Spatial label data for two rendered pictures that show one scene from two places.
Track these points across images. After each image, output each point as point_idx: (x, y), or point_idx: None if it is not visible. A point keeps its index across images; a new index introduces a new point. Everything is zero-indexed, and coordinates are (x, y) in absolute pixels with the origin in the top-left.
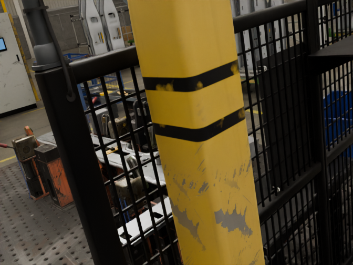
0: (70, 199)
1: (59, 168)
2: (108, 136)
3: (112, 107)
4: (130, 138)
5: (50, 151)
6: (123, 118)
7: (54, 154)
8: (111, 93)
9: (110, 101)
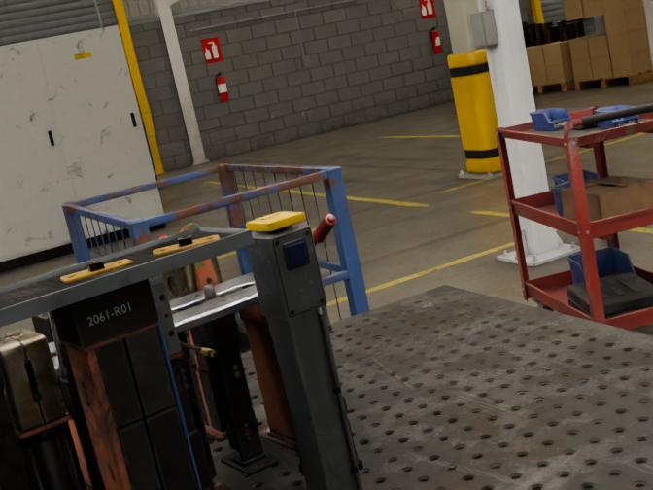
0: (86, 475)
1: (59, 378)
2: (64, 379)
3: (264, 289)
4: (16, 428)
5: (38, 321)
6: (7, 344)
7: (44, 333)
8: (218, 231)
9: (257, 260)
